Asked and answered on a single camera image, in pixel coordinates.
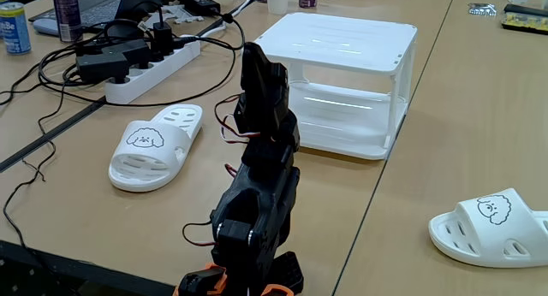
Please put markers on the dark laptop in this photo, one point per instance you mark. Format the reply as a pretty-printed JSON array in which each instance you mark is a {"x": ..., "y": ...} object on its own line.
[{"x": 98, "y": 5}]

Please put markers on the white two-tier shoe rack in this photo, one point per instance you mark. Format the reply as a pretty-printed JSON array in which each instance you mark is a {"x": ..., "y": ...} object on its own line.
[{"x": 342, "y": 39}]

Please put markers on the yellow patterned box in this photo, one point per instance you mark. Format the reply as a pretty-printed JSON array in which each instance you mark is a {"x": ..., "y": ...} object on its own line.
[{"x": 524, "y": 24}]

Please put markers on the black charger plug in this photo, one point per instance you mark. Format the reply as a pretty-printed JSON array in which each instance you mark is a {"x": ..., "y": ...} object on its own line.
[{"x": 162, "y": 37}]

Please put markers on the silver foil wrapper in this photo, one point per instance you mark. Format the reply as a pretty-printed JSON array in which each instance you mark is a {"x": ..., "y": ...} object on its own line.
[{"x": 481, "y": 9}]

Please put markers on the white paper cup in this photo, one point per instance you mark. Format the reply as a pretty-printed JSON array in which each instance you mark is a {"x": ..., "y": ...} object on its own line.
[{"x": 278, "y": 1}]

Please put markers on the tall purple drink can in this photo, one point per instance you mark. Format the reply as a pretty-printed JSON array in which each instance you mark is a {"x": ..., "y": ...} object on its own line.
[{"x": 66, "y": 13}]

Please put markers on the black power adapter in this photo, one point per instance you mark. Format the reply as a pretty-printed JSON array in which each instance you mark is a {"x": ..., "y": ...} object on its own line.
[
  {"x": 132, "y": 50},
  {"x": 100, "y": 65}
]

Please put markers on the black power brick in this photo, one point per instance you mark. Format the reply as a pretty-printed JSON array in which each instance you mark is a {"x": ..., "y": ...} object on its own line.
[{"x": 199, "y": 5}]

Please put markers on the pale computer mouse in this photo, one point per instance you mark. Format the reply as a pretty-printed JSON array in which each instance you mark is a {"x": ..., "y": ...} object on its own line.
[{"x": 45, "y": 26}]

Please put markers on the blue drink can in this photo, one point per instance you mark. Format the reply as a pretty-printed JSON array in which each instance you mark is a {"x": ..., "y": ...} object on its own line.
[{"x": 15, "y": 31}]

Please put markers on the white plastic bracket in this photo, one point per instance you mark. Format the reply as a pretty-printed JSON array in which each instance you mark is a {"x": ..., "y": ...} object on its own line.
[{"x": 180, "y": 14}]

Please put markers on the white power strip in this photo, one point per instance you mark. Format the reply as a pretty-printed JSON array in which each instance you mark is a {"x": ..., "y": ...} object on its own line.
[{"x": 171, "y": 60}]

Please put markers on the white slipper with dog print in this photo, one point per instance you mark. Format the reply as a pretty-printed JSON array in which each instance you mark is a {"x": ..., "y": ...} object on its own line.
[
  {"x": 479, "y": 240},
  {"x": 171, "y": 146}
]

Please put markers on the black flat bar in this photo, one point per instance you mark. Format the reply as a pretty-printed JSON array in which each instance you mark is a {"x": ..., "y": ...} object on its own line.
[{"x": 526, "y": 9}]

